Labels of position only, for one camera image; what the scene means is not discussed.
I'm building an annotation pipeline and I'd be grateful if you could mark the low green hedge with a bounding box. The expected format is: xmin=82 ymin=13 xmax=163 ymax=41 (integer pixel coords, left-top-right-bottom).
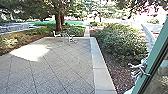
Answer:
xmin=63 ymin=25 xmax=87 ymax=38

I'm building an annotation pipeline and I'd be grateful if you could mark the green shrub bed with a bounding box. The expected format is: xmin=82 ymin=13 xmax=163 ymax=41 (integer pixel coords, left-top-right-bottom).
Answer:
xmin=94 ymin=23 xmax=151 ymax=68

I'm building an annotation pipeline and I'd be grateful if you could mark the metal garden bench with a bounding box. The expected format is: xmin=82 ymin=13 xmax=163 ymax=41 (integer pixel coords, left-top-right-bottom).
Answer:
xmin=51 ymin=30 xmax=62 ymax=39

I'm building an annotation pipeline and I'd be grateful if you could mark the green framed glass door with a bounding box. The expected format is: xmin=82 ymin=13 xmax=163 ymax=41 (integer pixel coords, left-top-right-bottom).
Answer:
xmin=131 ymin=14 xmax=168 ymax=94

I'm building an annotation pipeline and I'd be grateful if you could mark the brown tree trunk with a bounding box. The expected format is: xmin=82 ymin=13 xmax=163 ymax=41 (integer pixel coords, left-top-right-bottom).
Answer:
xmin=54 ymin=6 xmax=66 ymax=33

